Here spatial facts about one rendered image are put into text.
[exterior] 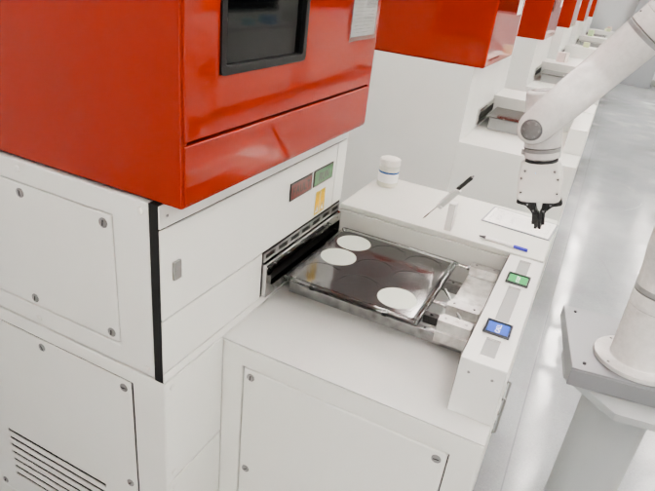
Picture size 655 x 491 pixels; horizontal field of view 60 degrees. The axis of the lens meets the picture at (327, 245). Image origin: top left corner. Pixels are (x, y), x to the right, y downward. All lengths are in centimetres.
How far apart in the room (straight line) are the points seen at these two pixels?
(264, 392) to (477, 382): 50
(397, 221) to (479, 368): 67
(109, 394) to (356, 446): 57
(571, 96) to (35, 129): 107
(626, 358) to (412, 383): 50
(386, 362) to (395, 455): 20
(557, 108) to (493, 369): 56
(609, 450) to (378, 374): 61
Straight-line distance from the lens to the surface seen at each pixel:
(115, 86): 104
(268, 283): 146
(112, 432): 148
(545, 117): 132
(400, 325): 145
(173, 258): 111
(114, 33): 102
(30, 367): 159
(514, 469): 241
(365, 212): 175
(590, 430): 159
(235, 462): 161
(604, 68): 136
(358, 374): 130
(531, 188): 146
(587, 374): 144
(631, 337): 147
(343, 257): 158
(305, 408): 135
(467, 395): 123
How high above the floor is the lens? 163
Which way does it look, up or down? 27 degrees down
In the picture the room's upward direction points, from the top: 7 degrees clockwise
